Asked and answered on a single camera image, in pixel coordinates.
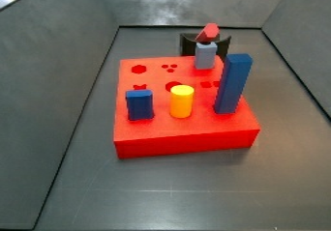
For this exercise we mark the red hexagonal prism peg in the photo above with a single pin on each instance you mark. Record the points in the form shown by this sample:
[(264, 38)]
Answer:
[(208, 33)]

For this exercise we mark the red foam peg board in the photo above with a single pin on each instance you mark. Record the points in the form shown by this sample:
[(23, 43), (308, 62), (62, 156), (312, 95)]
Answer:
[(165, 135)]

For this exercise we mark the yellow cylinder peg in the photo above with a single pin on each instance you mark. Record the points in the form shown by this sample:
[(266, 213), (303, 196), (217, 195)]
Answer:
[(181, 101)]

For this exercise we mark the short dark blue peg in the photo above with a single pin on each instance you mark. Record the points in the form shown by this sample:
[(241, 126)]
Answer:
[(140, 104)]

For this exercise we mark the light blue notched peg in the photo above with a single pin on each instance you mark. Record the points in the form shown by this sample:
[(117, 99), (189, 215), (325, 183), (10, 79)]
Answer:
[(205, 53)]

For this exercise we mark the black curved cradle block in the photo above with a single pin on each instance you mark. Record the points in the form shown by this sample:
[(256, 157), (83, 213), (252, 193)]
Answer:
[(188, 45)]

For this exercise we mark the tall dark blue peg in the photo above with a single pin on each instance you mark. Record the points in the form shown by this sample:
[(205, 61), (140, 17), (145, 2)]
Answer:
[(233, 77)]

